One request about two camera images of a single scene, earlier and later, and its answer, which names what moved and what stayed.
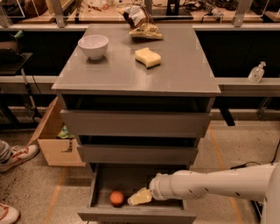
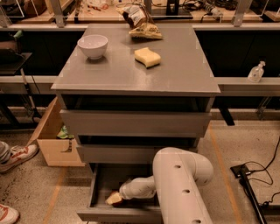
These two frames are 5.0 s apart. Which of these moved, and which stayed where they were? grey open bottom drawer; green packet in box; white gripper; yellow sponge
Moved: white gripper
Stayed: grey open bottom drawer; green packet in box; yellow sponge
